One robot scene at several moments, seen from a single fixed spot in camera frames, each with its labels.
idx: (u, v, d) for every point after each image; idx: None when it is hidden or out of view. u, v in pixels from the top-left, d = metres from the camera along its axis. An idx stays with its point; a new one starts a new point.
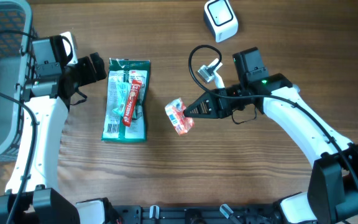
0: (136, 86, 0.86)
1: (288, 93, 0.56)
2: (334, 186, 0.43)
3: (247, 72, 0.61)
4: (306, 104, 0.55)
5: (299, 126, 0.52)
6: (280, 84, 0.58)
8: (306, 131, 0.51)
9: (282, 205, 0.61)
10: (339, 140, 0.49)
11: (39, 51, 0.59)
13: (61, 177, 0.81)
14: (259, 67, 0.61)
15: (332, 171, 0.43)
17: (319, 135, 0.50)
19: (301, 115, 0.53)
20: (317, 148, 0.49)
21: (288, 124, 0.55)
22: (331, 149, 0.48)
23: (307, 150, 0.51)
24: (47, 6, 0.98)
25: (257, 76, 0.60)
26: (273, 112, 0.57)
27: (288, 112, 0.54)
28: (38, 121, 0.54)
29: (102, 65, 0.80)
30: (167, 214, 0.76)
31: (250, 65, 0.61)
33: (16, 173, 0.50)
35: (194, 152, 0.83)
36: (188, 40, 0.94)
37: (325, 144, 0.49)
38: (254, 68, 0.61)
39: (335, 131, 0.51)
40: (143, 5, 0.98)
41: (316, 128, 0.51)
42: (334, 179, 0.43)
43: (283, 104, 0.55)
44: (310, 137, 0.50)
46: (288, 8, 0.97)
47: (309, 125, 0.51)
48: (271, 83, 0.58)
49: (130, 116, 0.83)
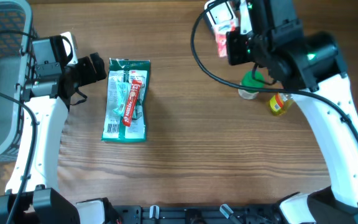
0: (136, 86, 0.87)
1: (339, 95, 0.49)
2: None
3: (273, 30, 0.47)
4: (357, 121, 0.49)
5: (343, 150, 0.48)
6: (326, 53, 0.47)
8: (350, 162, 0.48)
9: (281, 206, 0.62)
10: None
11: (39, 51, 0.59)
13: (61, 177, 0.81)
14: (289, 20, 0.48)
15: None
17: None
19: (350, 137, 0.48)
20: (356, 190, 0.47)
21: (325, 137, 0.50)
22: None
23: (339, 172, 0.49)
24: (48, 7, 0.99)
25: (287, 33, 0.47)
26: (316, 116, 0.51)
27: (335, 129, 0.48)
28: (38, 121, 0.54)
29: (102, 65, 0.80)
30: (167, 214, 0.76)
31: (276, 20, 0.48)
33: (16, 173, 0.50)
35: (194, 152, 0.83)
36: (188, 40, 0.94)
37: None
38: (284, 23, 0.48)
39: None
40: (143, 5, 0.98)
41: None
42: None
43: (332, 113, 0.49)
44: (350, 173, 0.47)
46: None
47: (355, 154, 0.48)
48: (317, 52, 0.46)
49: (130, 116, 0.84)
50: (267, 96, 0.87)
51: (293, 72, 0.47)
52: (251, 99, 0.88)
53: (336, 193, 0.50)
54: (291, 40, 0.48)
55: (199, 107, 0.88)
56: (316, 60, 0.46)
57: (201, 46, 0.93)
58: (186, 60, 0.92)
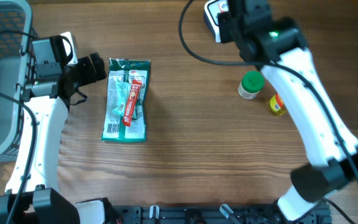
0: (136, 86, 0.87)
1: (300, 64, 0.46)
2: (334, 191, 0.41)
3: (244, 14, 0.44)
4: (319, 84, 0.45)
5: (307, 112, 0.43)
6: (289, 37, 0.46)
8: (316, 123, 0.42)
9: (279, 203, 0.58)
10: (347, 142, 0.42)
11: (39, 52, 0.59)
13: (61, 177, 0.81)
14: (261, 5, 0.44)
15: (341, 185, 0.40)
17: (328, 134, 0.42)
19: (312, 98, 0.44)
20: (323, 149, 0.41)
21: (292, 106, 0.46)
22: (339, 153, 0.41)
23: (306, 138, 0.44)
24: (48, 6, 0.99)
25: (258, 18, 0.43)
26: (279, 84, 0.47)
27: (298, 93, 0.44)
28: (38, 121, 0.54)
29: (102, 65, 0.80)
30: (167, 214, 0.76)
31: (248, 3, 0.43)
33: (16, 173, 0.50)
35: (194, 152, 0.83)
36: (188, 40, 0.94)
37: (333, 145, 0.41)
38: (255, 8, 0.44)
39: (344, 128, 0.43)
40: (143, 5, 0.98)
41: (325, 122, 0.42)
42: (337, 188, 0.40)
43: (294, 79, 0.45)
44: (317, 132, 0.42)
46: (288, 9, 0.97)
47: (319, 116, 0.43)
48: (280, 36, 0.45)
49: (130, 116, 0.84)
50: (267, 96, 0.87)
51: (257, 53, 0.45)
52: (251, 99, 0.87)
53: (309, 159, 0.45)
54: (261, 23, 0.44)
55: (198, 107, 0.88)
56: (278, 42, 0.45)
57: (201, 46, 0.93)
58: (186, 60, 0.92)
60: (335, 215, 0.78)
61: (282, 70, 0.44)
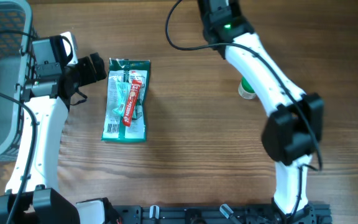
0: (136, 86, 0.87)
1: (250, 42, 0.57)
2: (286, 131, 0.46)
3: (209, 13, 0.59)
4: (266, 54, 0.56)
5: (258, 76, 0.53)
6: (242, 29, 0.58)
8: (264, 81, 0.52)
9: (274, 197, 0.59)
10: (293, 92, 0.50)
11: (39, 52, 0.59)
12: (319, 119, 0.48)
13: (61, 177, 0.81)
14: (223, 7, 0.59)
15: (286, 121, 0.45)
17: (276, 88, 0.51)
19: (261, 65, 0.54)
20: (272, 98, 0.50)
21: (248, 75, 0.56)
22: (285, 101, 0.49)
23: (261, 97, 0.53)
24: (48, 7, 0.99)
25: (220, 17, 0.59)
26: (237, 62, 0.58)
27: (249, 62, 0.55)
28: (38, 121, 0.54)
29: (102, 65, 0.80)
30: (167, 214, 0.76)
31: (213, 5, 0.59)
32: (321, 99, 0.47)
33: (16, 173, 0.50)
35: (194, 152, 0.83)
36: (188, 40, 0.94)
37: (280, 95, 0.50)
38: (217, 9, 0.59)
39: (290, 83, 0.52)
40: (143, 5, 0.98)
41: (273, 79, 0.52)
42: (286, 127, 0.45)
43: (245, 53, 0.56)
44: (267, 88, 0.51)
46: (288, 9, 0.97)
47: (266, 75, 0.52)
48: (234, 28, 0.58)
49: (130, 116, 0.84)
50: None
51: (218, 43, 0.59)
52: (251, 99, 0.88)
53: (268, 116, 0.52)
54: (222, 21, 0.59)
55: (198, 107, 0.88)
56: (233, 32, 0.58)
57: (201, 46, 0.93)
58: (186, 60, 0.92)
60: (335, 215, 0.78)
61: (234, 46, 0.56)
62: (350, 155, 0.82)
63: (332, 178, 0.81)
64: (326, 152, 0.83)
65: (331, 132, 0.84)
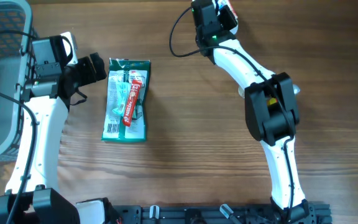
0: (136, 86, 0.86)
1: (230, 44, 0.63)
2: (258, 104, 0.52)
3: (201, 25, 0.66)
4: (244, 51, 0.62)
5: (236, 68, 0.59)
6: (227, 38, 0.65)
8: (241, 70, 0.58)
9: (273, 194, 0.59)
10: (265, 73, 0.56)
11: (39, 51, 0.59)
12: (292, 95, 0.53)
13: (61, 177, 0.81)
14: (214, 22, 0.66)
15: (257, 96, 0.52)
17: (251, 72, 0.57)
19: (238, 58, 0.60)
20: (248, 81, 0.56)
21: (230, 68, 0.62)
22: (258, 80, 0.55)
23: (242, 84, 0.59)
24: (48, 7, 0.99)
25: (211, 30, 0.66)
26: (220, 61, 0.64)
27: (229, 58, 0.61)
28: (38, 121, 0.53)
29: (102, 65, 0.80)
30: (167, 214, 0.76)
31: (205, 19, 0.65)
32: (289, 78, 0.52)
33: (15, 173, 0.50)
35: (194, 152, 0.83)
36: (189, 40, 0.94)
37: (254, 76, 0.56)
38: (209, 23, 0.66)
39: (263, 67, 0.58)
40: (143, 5, 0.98)
41: (249, 66, 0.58)
42: (258, 101, 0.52)
43: (226, 51, 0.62)
44: (243, 73, 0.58)
46: (288, 9, 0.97)
47: (243, 65, 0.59)
48: (219, 37, 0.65)
49: (130, 116, 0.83)
50: None
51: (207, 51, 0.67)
52: None
53: None
54: (212, 32, 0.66)
55: (198, 107, 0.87)
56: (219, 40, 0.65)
57: None
58: (186, 60, 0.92)
60: (335, 215, 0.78)
61: (215, 47, 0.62)
62: (350, 155, 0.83)
63: (332, 178, 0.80)
64: (326, 152, 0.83)
65: (331, 132, 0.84)
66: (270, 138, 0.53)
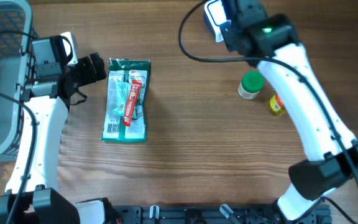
0: (136, 86, 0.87)
1: (293, 60, 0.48)
2: (330, 182, 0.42)
3: (237, 13, 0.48)
4: (315, 80, 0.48)
5: (304, 111, 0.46)
6: (285, 33, 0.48)
8: (311, 118, 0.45)
9: (280, 202, 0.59)
10: (344, 137, 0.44)
11: (39, 51, 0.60)
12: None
13: (61, 177, 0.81)
14: (253, 6, 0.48)
15: (331, 172, 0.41)
17: (324, 128, 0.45)
19: (307, 93, 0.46)
20: (320, 143, 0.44)
21: (288, 101, 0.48)
22: (337, 148, 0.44)
23: (301, 129, 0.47)
24: (48, 7, 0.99)
25: (252, 17, 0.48)
26: (275, 79, 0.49)
27: (293, 88, 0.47)
28: (38, 121, 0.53)
29: (102, 65, 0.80)
30: (167, 214, 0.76)
31: (242, 4, 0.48)
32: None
33: (16, 173, 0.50)
35: (194, 152, 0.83)
36: (188, 40, 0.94)
37: (330, 140, 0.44)
38: (248, 7, 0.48)
39: (340, 122, 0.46)
40: (143, 5, 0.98)
41: (323, 117, 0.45)
42: (332, 180, 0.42)
43: (289, 74, 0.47)
44: (314, 128, 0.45)
46: (288, 9, 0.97)
47: (314, 107, 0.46)
48: (274, 32, 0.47)
49: (130, 116, 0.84)
50: (267, 96, 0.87)
51: (253, 48, 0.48)
52: (251, 99, 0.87)
53: (309, 152, 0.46)
54: (262, 23, 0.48)
55: (198, 107, 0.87)
56: (273, 37, 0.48)
57: (201, 47, 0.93)
58: (185, 60, 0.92)
60: (335, 215, 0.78)
61: (276, 62, 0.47)
62: None
63: None
64: None
65: None
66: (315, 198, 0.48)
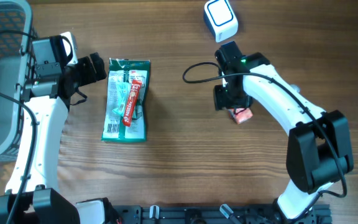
0: (136, 86, 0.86)
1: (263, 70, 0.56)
2: (308, 150, 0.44)
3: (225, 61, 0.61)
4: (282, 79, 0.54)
5: (275, 101, 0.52)
6: (258, 63, 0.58)
8: (282, 104, 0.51)
9: (279, 200, 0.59)
10: (313, 111, 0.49)
11: (39, 52, 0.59)
12: (346, 140, 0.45)
13: (62, 177, 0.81)
14: (238, 55, 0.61)
15: (307, 138, 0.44)
17: (294, 107, 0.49)
19: (276, 88, 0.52)
20: (292, 119, 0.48)
21: (264, 101, 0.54)
22: (306, 119, 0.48)
23: (280, 119, 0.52)
24: (48, 6, 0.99)
25: (235, 60, 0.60)
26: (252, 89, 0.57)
27: (264, 87, 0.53)
28: (38, 121, 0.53)
29: (102, 65, 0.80)
30: (167, 214, 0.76)
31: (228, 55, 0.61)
32: (345, 116, 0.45)
33: (15, 173, 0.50)
35: (194, 152, 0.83)
36: (188, 40, 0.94)
37: (299, 114, 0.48)
38: (234, 57, 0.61)
39: (309, 102, 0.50)
40: (143, 5, 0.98)
41: (291, 101, 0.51)
42: (307, 145, 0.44)
43: (259, 78, 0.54)
44: (286, 109, 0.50)
46: (288, 9, 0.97)
47: (284, 97, 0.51)
48: (249, 61, 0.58)
49: (130, 116, 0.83)
50: None
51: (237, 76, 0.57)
52: None
53: None
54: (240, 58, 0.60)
55: (198, 107, 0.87)
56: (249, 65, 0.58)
57: (201, 47, 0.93)
58: (185, 60, 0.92)
60: (335, 215, 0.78)
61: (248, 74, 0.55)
62: None
63: None
64: None
65: None
66: (316, 188, 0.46)
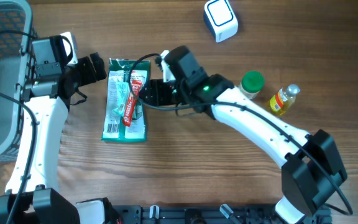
0: (136, 86, 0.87)
1: (232, 97, 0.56)
2: (305, 182, 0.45)
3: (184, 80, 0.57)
4: (254, 104, 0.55)
5: (256, 131, 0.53)
6: (222, 87, 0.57)
8: (263, 134, 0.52)
9: (277, 209, 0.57)
10: (297, 136, 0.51)
11: (39, 51, 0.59)
12: (335, 157, 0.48)
13: (61, 177, 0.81)
14: (196, 70, 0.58)
15: (301, 172, 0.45)
17: (276, 137, 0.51)
19: (253, 116, 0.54)
20: (278, 149, 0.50)
21: (243, 130, 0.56)
22: (293, 148, 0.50)
23: (264, 147, 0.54)
24: (48, 6, 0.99)
25: (195, 81, 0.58)
26: (225, 118, 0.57)
27: (240, 117, 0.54)
28: (38, 121, 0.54)
29: (102, 65, 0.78)
30: (167, 214, 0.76)
31: (187, 71, 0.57)
32: (330, 136, 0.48)
33: (16, 173, 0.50)
35: (194, 152, 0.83)
36: (188, 40, 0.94)
37: (284, 142, 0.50)
38: (192, 73, 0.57)
39: (289, 126, 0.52)
40: (143, 5, 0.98)
41: (272, 129, 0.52)
42: (304, 177, 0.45)
43: (232, 109, 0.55)
44: (269, 140, 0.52)
46: (288, 9, 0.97)
47: (263, 127, 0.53)
48: (213, 89, 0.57)
49: (130, 116, 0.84)
50: (268, 96, 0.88)
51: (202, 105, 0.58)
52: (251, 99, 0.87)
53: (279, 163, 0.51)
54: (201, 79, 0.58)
55: None
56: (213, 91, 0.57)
57: (201, 46, 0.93)
58: None
60: (335, 215, 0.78)
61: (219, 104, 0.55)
62: (350, 154, 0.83)
63: None
64: None
65: (330, 132, 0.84)
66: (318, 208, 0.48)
